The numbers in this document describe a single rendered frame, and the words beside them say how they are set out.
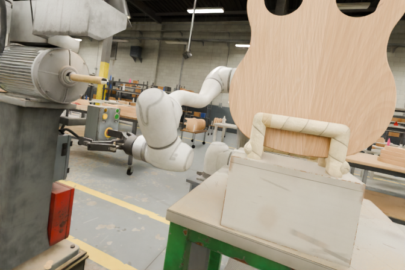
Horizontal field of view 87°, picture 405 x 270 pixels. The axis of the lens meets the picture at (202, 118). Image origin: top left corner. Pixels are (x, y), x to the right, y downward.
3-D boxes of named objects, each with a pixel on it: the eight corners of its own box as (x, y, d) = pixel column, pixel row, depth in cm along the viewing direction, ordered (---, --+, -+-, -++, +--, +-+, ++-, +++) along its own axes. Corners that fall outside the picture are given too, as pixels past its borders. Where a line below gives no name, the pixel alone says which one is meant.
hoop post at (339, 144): (326, 175, 44) (334, 131, 44) (323, 171, 47) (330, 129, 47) (344, 178, 43) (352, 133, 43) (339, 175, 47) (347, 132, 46)
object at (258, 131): (246, 157, 50) (252, 117, 49) (248, 155, 53) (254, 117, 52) (260, 160, 49) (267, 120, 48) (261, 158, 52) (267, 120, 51)
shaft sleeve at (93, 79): (70, 80, 95) (70, 73, 95) (76, 81, 98) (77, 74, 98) (99, 84, 89) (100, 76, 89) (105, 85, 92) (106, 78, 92)
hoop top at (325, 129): (251, 125, 49) (254, 111, 49) (252, 124, 52) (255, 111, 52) (351, 141, 43) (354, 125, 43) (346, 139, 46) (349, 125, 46)
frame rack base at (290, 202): (219, 226, 50) (230, 155, 49) (230, 202, 65) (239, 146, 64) (351, 269, 42) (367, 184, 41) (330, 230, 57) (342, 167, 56)
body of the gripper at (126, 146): (130, 160, 74) (109, 154, 78) (145, 153, 82) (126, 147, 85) (131, 140, 73) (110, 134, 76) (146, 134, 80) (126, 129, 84)
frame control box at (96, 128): (55, 145, 121) (61, 100, 120) (88, 141, 141) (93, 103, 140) (87, 155, 112) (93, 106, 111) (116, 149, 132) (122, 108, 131)
